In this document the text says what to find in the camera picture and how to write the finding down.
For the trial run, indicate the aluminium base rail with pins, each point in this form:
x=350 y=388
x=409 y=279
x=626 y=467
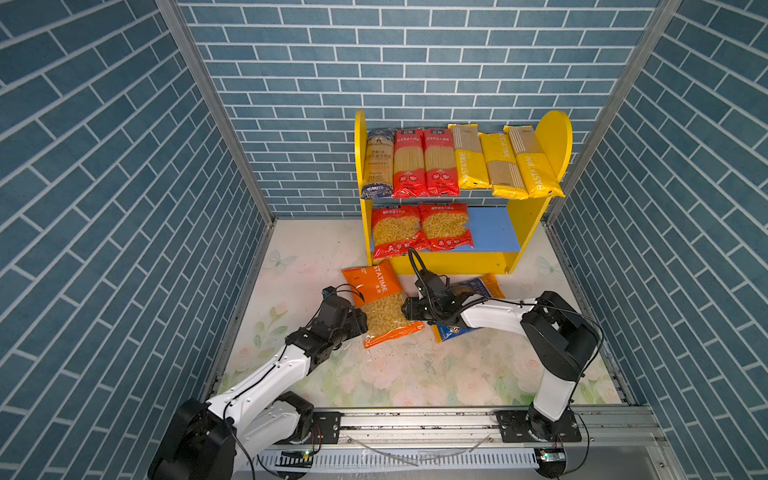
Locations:
x=612 y=442

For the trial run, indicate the aluminium corner post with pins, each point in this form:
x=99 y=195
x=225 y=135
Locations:
x=182 y=35
x=657 y=24

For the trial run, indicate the red spaghetti bag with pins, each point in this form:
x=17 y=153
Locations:
x=409 y=179
x=440 y=163

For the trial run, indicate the aluminium corner post left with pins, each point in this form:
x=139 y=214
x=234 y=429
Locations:
x=182 y=35

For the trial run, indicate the yellow shelf unit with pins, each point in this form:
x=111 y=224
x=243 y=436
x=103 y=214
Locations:
x=500 y=233

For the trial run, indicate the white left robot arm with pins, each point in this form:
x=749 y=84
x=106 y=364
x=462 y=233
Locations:
x=211 y=439

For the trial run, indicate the red macaroni bag back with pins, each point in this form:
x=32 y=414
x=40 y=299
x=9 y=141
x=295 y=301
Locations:
x=445 y=227

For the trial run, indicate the red macaroni bag front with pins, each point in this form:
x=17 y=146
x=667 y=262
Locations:
x=396 y=230

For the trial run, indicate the orange pasta bag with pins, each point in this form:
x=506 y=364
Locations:
x=382 y=300

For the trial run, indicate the aluminium corner post right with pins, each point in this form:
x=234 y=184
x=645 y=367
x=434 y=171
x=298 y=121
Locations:
x=657 y=24

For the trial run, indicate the dark blue spaghetti bag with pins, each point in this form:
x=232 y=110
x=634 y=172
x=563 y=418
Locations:
x=378 y=165

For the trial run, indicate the red macaroni bag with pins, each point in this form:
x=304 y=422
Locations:
x=396 y=230
x=445 y=227

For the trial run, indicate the yellow spaghetti box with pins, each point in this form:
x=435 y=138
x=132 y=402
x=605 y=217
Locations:
x=536 y=171
x=471 y=166
x=503 y=171

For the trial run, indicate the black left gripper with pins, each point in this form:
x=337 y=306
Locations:
x=357 y=321

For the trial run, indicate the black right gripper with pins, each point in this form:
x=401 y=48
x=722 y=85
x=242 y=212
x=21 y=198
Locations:
x=409 y=311

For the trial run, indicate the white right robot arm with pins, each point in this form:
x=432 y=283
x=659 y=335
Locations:
x=563 y=340

